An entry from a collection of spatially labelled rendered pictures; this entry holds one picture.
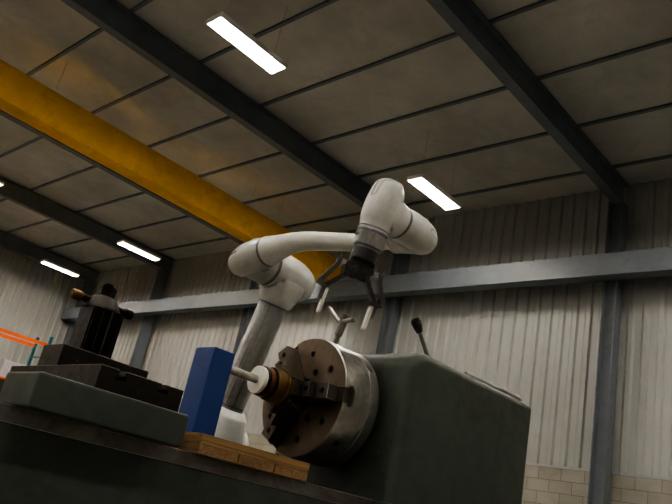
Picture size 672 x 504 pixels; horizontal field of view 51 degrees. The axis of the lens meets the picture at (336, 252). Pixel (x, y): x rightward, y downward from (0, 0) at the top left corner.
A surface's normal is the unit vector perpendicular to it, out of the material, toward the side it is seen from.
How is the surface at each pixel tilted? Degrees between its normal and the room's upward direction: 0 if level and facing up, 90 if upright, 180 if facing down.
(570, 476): 90
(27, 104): 90
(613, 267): 90
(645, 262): 90
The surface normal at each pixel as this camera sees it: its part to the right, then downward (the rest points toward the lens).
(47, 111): 0.73, -0.11
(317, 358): -0.69, -0.39
